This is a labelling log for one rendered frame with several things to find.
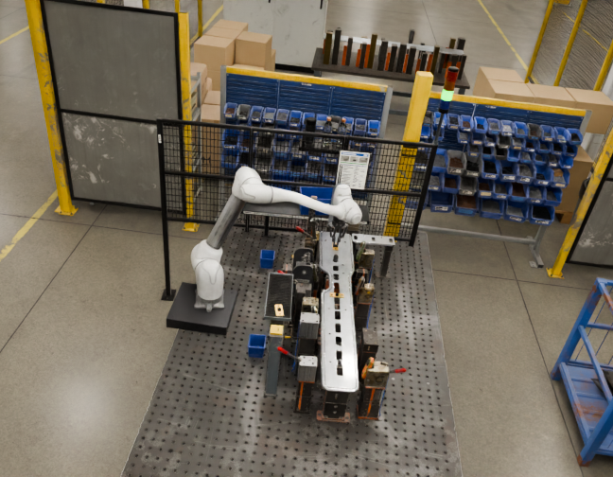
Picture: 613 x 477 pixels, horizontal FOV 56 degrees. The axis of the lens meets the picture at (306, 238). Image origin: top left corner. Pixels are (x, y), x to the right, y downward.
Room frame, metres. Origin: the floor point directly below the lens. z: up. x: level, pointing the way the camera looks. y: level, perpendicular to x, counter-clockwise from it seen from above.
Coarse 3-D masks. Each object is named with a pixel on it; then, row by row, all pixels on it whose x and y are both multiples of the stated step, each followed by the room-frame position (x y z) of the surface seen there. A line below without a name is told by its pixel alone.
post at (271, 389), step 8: (272, 336) 2.09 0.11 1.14; (280, 336) 2.10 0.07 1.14; (272, 344) 2.09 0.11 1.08; (280, 344) 2.09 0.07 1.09; (272, 352) 2.09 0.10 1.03; (280, 352) 2.09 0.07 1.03; (272, 360) 2.10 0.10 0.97; (272, 368) 2.10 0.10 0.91; (272, 376) 2.10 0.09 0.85; (272, 384) 2.10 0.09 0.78; (264, 392) 2.11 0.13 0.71; (272, 392) 2.10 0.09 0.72
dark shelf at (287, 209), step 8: (248, 208) 3.42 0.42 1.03; (256, 208) 3.43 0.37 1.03; (264, 208) 3.44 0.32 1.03; (272, 208) 3.46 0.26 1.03; (280, 208) 3.47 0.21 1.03; (288, 208) 3.48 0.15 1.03; (296, 208) 3.49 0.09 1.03; (360, 208) 3.59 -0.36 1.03; (280, 216) 3.40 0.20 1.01; (288, 216) 3.41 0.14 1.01; (296, 216) 3.41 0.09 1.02; (304, 216) 3.41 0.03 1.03; (320, 216) 3.43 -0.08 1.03; (328, 216) 3.44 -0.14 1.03; (368, 216) 3.50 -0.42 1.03; (368, 224) 3.44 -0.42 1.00
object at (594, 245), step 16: (608, 144) 4.48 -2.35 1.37; (608, 160) 4.48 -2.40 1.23; (592, 176) 4.52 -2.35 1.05; (608, 176) 4.51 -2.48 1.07; (592, 192) 4.48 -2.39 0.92; (608, 192) 4.51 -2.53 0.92; (592, 208) 4.50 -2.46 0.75; (608, 208) 4.51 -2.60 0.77; (576, 224) 4.49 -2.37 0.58; (592, 224) 4.51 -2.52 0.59; (608, 224) 4.51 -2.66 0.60; (576, 240) 4.51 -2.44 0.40; (592, 240) 4.51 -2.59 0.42; (608, 240) 4.52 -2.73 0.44; (560, 256) 4.49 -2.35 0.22; (576, 256) 4.52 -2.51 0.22; (592, 256) 4.52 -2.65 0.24; (608, 256) 4.52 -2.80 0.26; (560, 272) 4.55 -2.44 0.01
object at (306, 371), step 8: (304, 360) 2.04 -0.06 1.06; (312, 360) 2.04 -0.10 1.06; (304, 368) 2.01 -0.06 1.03; (312, 368) 2.00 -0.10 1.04; (304, 376) 2.00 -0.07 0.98; (312, 376) 2.00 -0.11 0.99; (304, 384) 2.01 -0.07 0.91; (296, 392) 2.04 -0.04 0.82; (304, 392) 2.01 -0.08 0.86; (296, 400) 2.01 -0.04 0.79; (304, 400) 2.00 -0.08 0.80; (296, 408) 2.00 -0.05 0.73; (304, 408) 2.01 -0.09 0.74
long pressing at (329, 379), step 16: (320, 240) 3.17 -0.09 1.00; (336, 240) 3.20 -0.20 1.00; (320, 256) 2.99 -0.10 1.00; (352, 256) 3.04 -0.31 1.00; (336, 272) 2.86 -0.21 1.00; (352, 272) 2.88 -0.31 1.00; (352, 304) 2.57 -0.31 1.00; (336, 320) 2.42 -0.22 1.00; (352, 320) 2.44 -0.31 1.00; (336, 336) 2.29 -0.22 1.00; (352, 336) 2.31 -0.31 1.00; (352, 352) 2.19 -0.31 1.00; (336, 368) 2.06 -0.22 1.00; (352, 368) 2.07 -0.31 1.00; (336, 384) 1.96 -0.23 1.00; (352, 384) 1.97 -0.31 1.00
